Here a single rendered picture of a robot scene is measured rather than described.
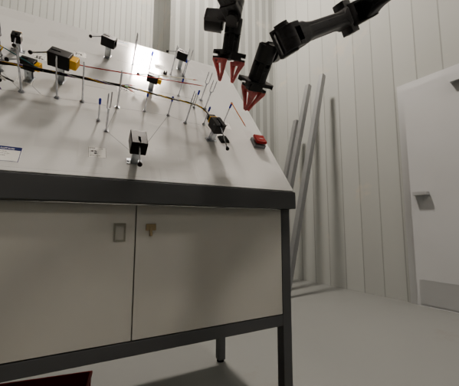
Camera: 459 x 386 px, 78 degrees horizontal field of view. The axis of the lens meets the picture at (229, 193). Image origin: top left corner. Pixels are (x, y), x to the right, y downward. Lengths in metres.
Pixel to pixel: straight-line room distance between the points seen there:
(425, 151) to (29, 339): 3.16
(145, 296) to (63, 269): 0.24
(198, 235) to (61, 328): 0.45
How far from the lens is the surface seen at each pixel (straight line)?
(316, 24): 1.03
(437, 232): 3.19
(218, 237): 1.00
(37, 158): 0.92
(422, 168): 3.26
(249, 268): 1.07
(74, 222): 0.90
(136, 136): 0.88
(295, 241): 3.12
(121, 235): 0.91
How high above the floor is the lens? 0.74
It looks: 6 degrees up
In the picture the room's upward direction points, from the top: straight up
